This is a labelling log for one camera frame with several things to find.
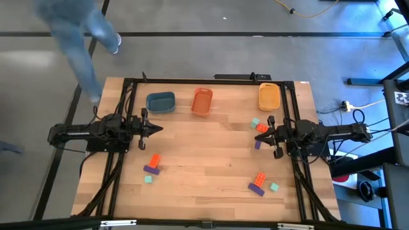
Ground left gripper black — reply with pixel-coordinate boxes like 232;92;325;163
127;107;164;151

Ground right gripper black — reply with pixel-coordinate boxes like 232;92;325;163
254;115;290;160

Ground blue plastic bin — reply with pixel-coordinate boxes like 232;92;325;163
146;91;176;114

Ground yellow plastic bin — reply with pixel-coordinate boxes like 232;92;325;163
258;82;281;112

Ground orange plastic bin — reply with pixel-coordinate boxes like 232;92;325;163
190;88;213;118

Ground black headphones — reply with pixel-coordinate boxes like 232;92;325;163
357;180;375;203

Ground black desk foot bar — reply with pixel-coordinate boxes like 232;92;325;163
347;78;384;86

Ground person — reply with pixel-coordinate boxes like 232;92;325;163
33;0;122;104

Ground black white marker tag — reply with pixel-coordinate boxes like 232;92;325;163
394;91;409;106

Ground grey furniture foot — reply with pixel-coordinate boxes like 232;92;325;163
0;140;24;155

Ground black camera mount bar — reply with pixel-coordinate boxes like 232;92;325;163
213;73;272;81

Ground silver metal bracket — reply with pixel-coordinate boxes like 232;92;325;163
100;219;137;227
277;222;316;230

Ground white power cable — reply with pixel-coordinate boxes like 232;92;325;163
350;98;387;110

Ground black rig rail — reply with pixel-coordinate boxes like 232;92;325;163
0;216;409;230

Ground metal desk frame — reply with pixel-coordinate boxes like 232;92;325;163
376;0;409;62

